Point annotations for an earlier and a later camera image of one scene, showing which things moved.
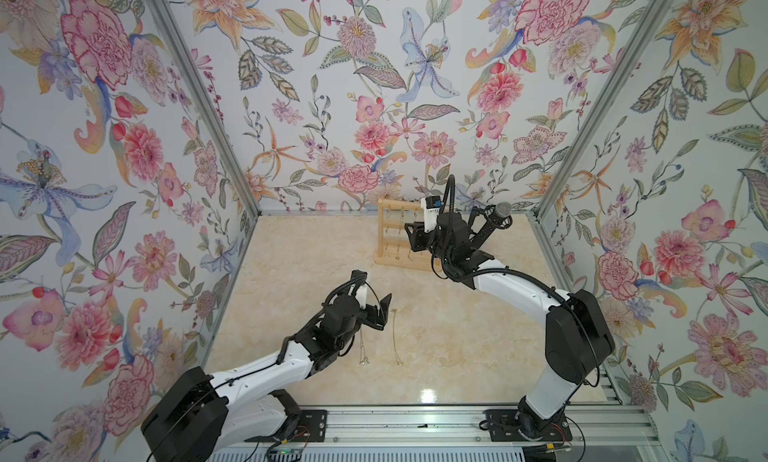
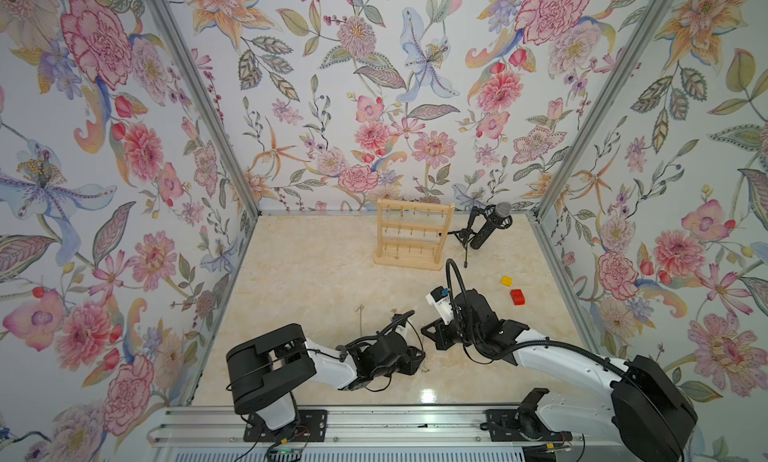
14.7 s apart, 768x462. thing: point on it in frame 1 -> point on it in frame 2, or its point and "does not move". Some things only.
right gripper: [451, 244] -> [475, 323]
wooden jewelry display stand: [394, 242] does not move
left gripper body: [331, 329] -> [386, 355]
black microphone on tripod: [497, 216] does not move
